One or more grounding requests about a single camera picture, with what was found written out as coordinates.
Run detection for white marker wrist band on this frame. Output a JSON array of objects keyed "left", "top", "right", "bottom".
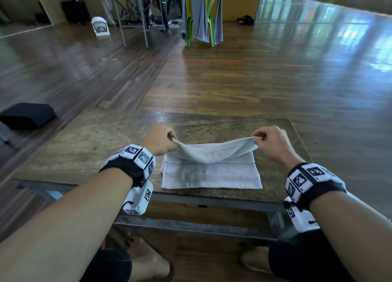
[
  {"left": 99, "top": 143, "right": 156, "bottom": 189},
  {"left": 285, "top": 162, "right": 347, "bottom": 212}
]

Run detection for black suitcase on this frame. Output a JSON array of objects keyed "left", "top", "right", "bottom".
[{"left": 61, "top": 0, "right": 91, "bottom": 25}]

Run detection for black shorts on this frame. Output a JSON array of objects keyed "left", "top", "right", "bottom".
[{"left": 80, "top": 229, "right": 356, "bottom": 282}]

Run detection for wall mirror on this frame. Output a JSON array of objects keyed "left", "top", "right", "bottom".
[{"left": 0, "top": 0, "right": 54, "bottom": 39}]

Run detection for person's left hand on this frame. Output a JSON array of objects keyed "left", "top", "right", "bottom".
[{"left": 139, "top": 124, "right": 179, "bottom": 157}]

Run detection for white hand towel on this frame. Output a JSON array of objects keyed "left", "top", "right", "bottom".
[{"left": 160, "top": 137, "right": 263, "bottom": 190}]

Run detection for person's foot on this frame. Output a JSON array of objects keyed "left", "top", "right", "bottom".
[
  {"left": 128, "top": 235, "right": 171, "bottom": 282},
  {"left": 240, "top": 246, "right": 273, "bottom": 275}
]

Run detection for person's right forearm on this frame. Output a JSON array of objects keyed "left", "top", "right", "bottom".
[{"left": 309, "top": 190, "right": 392, "bottom": 282}]

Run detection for person's left foot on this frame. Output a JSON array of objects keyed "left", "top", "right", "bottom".
[{"left": 128, "top": 235, "right": 171, "bottom": 282}]

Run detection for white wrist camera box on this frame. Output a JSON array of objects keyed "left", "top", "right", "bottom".
[
  {"left": 122, "top": 180, "right": 154, "bottom": 216},
  {"left": 283, "top": 196, "right": 321, "bottom": 233}
]

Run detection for wide grey towel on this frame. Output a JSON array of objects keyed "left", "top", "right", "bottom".
[{"left": 190, "top": 0, "right": 210, "bottom": 43}]

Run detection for green plastic chair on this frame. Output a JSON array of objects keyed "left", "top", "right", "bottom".
[{"left": 186, "top": 0, "right": 222, "bottom": 48}]

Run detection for person's left forearm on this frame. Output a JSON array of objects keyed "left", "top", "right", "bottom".
[{"left": 0, "top": 167, "right": 134, "bottom": 282}]

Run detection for person's right hand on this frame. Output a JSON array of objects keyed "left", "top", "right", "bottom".
[{"left": 251, "top": 125, "right": 306, "bottom": 171}]

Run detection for worn wooden table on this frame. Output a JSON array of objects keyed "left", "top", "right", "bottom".
[{"left": 12, "top": 108, "right": 313, "bottom": 243}]

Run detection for person's right foot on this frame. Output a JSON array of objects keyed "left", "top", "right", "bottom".
[{"left": 240, "top": 246, "right": 273, "bottom": 275}]

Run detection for metal folding table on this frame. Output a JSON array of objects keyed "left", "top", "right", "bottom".
[{"left": 107, "top": 0, "right": 168, "bottom": 49}]

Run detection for wooden door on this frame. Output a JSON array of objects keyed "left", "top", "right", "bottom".
[{"left": 197, "top": 0, "right": 263, "bottom": 22}]

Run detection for white floor fan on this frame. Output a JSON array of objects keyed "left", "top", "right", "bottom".
[{"left": 91, "top": 16, "right": 111, "bottom": 37}]

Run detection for narrow grey towel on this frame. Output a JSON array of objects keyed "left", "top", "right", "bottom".
[{"left": 213, "top": 0, "right": 224, "bottom": 45}]

